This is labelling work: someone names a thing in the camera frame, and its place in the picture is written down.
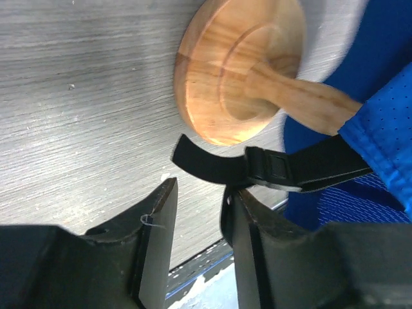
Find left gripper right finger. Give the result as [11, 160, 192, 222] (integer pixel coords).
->
[230, 191, 411, 308]

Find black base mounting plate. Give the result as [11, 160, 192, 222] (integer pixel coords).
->
[168, 239, 232, 285]

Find slotted cable duct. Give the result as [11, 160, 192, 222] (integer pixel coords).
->
[167, 256, 239, 308]

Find blue cap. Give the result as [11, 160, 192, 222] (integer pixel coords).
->
[170, 0, 412, 241]

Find wooden hat stand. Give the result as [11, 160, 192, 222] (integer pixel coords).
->
[173, 1, 361, 145]

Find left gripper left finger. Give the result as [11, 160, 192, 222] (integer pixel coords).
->
[1, 178, 178, 308]

